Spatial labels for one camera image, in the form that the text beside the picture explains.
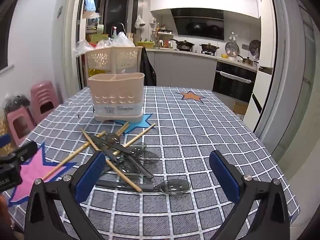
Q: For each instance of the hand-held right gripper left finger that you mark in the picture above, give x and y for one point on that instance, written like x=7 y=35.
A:
x=91 y=172

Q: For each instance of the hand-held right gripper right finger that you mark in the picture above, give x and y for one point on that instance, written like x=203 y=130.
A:
x=223 y=172

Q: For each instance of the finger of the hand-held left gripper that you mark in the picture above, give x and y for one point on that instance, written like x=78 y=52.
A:
x=5 y=140
x=23 y=153

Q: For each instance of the bamboo chopstick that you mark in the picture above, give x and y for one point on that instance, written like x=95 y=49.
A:
x=130 y=180
x=140 y=135
x=120 y=130
x=65 y=163
x=125 y=128

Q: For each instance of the black knife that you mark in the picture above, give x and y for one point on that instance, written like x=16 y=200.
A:
x=127 y=168

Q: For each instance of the beige plastic utensil holder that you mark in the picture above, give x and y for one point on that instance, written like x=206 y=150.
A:
x=117 y=87

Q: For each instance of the clear bag of yellow balls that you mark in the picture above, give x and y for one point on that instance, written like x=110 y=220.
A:
x=3 y=127

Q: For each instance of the pink star sticker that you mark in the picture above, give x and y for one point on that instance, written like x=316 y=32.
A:
x=32 y=172

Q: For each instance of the pink plastic stool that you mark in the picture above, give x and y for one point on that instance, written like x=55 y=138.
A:
x=20 y=112

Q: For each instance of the clear bag of black items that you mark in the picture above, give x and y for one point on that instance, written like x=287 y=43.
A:
x=16 y=102

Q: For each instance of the grey checked tablecloth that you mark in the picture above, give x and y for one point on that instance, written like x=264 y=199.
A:
x=200 y=135

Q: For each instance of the stack of pink stools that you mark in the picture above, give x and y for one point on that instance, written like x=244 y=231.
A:
x=43 y=92

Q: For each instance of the cardboard box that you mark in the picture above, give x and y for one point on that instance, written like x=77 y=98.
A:
x=240 y=108

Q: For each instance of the blue star sticker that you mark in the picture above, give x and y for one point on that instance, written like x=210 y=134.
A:
x=140 y=123

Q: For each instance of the orange star sticker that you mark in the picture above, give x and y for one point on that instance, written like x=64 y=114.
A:
x=190 y=95

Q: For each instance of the black built-in oven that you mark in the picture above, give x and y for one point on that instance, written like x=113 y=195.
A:
x=232 y=82

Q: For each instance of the dark window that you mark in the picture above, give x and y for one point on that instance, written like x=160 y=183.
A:
x=5 y=50

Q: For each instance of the white kitchen counter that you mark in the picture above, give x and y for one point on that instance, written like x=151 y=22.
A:
x=185 y=67

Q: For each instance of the steel saucepan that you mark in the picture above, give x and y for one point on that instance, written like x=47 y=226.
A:
x=247 y=60

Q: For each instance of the dark hanging garment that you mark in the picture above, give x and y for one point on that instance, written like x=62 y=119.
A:
x=147 y=70

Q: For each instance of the clear plastic bag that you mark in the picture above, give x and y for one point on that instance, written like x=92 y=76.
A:
x=82 y=47

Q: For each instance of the beige perforated basket rack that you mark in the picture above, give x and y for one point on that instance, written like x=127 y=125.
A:
x=125 y=55

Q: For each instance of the round metal steamer rack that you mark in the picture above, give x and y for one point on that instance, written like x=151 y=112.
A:
x=231 y=48
x=255 y=47

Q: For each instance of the dark wok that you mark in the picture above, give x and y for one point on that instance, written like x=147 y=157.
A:
x=208 y=47
x=183 y=45

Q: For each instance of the green container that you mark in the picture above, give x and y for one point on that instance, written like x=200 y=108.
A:
x=97 y=38

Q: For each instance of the white plastic bag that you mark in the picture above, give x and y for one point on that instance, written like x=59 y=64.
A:
x=123 y=40

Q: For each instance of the green basket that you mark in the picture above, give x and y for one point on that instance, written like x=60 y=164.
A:
x=145 y=45

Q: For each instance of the spray bottle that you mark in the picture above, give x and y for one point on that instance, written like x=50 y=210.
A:
x=114 y=33

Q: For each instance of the white spice rack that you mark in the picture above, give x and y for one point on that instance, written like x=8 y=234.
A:
x=163 y=37

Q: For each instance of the black range hood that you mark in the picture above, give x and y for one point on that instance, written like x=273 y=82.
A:
x=197 y=25

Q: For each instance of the hanging plastic bag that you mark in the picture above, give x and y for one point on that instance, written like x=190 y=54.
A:
x=140 y=22

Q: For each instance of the blue white package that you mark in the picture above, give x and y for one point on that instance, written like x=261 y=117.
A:
x=90 y=2

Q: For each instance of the grey wall switch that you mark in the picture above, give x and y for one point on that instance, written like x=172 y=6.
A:
x=59 y=12

